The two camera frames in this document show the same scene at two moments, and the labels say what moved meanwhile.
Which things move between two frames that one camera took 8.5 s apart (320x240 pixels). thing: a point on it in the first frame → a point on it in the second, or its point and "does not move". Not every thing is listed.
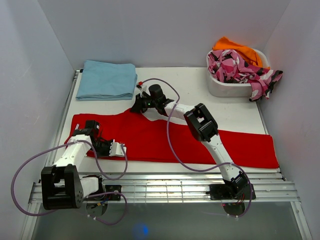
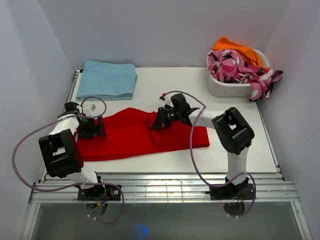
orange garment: (249, 54) does not move
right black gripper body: (145, 102) → (171, 116)
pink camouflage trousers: (226, 65) does not move
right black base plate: (231, 191) does not move
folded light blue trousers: (102, 81) does not move
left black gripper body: (102, 148) → (88, 124)
